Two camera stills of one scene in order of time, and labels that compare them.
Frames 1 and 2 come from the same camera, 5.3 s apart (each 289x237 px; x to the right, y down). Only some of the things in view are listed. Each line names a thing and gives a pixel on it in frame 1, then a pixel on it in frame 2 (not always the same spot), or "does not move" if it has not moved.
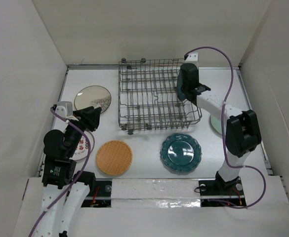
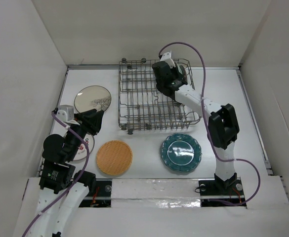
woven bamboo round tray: [114, 157] does not move
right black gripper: [198, 73] -> [177, 70]
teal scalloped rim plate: [181, 152] does not move
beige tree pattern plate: [93, 96] does not move
